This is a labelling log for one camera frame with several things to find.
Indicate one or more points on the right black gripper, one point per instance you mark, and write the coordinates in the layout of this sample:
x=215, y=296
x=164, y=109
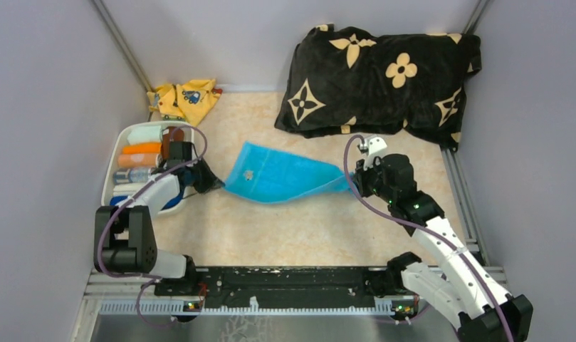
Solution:
x=361, y=174

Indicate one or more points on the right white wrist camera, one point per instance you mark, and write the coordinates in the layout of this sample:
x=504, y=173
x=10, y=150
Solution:
x=373, y=146

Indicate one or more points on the white plastic basket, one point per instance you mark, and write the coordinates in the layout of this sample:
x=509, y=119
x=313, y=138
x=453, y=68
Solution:
x=122, y=141

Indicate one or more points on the black blanket with beige flowers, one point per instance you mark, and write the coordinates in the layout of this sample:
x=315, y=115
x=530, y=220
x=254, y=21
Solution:
x=344, y=81

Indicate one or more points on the light blue towel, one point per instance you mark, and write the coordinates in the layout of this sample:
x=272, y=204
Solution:
x=269, y=176

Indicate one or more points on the mint green rolled towel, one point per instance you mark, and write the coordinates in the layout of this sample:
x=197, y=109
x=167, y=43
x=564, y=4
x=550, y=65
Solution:
x=144, y=134

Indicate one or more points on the dark blue towel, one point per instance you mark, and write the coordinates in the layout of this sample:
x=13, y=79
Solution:
x=177, y=204

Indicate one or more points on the yellow printed cloth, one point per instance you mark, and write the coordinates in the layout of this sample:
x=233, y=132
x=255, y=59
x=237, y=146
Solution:
x=189, y=102

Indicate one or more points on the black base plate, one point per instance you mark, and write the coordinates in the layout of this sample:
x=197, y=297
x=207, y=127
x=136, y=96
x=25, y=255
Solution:
x=296, y=290

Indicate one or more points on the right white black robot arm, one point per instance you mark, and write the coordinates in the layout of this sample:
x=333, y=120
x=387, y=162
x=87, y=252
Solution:
x=476, y=305

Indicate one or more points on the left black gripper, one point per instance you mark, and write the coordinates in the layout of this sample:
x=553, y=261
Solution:
x=211, y=181

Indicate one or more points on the brown towel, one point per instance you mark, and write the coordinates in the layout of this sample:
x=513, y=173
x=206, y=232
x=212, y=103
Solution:
x=170, y=134

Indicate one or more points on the orange rolled towel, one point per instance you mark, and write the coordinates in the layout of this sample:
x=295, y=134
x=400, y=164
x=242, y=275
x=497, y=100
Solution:
x=142, y=148

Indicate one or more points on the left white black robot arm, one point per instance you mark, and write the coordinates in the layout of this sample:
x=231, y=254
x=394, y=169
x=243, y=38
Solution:
x=125, y=243

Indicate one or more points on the salmon rolled towel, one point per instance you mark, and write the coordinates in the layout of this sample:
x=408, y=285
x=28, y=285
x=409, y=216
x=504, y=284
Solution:
x=139, y=160

